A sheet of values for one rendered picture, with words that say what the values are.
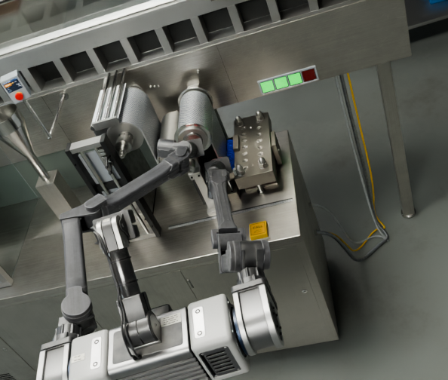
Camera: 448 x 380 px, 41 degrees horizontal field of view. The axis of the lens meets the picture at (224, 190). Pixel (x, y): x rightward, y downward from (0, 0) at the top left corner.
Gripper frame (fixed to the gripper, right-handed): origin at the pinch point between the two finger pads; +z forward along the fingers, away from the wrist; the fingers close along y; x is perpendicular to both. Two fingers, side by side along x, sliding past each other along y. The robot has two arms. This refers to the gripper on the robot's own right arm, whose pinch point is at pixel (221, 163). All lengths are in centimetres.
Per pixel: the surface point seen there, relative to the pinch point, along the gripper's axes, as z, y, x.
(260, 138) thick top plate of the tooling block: 16.3, 15.9, 3.7
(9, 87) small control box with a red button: -30, -62, 51
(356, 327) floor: 38, 35, -102
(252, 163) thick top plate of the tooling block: 3.0, 11.7, -3.9
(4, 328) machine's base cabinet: -4, -119, -50
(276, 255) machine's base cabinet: -10.5, 13.5, -40.2
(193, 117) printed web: -8.2, -4.2, 21.7
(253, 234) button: -16.8, 7.9, -27.3
